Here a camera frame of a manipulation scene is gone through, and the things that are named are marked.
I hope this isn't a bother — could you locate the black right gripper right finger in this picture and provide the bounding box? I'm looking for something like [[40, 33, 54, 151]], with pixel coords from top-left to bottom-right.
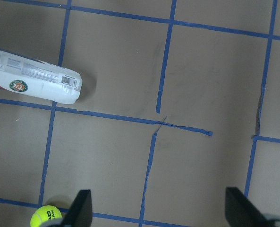
[[225, 187, 280, 227]]

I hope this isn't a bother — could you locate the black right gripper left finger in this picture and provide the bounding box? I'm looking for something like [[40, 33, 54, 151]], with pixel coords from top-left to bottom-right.
[[42, 189, 93, 227]]

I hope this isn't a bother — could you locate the centre Head tennis ball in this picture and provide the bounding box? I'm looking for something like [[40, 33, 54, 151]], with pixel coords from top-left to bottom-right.
[[30, 205, 62, 227]]

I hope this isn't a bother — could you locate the white tennis ball can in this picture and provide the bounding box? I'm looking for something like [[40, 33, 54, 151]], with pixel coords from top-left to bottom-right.
[[0, 49, 82, 104]]

